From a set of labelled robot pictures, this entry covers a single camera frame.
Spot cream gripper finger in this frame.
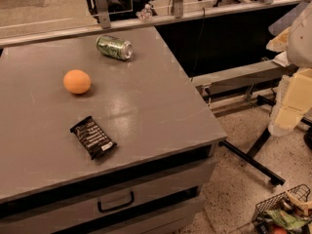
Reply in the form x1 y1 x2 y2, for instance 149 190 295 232
268 68 312 137

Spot green soda can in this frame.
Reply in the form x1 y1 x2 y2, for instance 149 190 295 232
97 35 133 60

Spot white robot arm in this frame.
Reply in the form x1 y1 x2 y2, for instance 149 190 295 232
266 3 312 137

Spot black rxbar chocolate wrapper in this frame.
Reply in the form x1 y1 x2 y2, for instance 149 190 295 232
70 116 117 160

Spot black metal floor stand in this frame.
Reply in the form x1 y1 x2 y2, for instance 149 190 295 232
218 95 312 187

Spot green snack bag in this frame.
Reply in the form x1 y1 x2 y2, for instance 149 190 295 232
263 210 309 232

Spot clear plastic bottle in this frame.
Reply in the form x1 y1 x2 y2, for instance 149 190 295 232
136 4 153 21

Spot metal railing with posts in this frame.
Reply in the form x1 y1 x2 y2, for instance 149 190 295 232
0 0 311 48

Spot orange fruit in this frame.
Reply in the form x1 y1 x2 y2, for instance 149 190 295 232
63 69 92 95

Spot black wire basket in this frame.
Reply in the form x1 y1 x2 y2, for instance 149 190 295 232
252 184 312 234

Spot grey drawer with black handle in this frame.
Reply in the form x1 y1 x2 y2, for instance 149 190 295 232
0 160 215 234

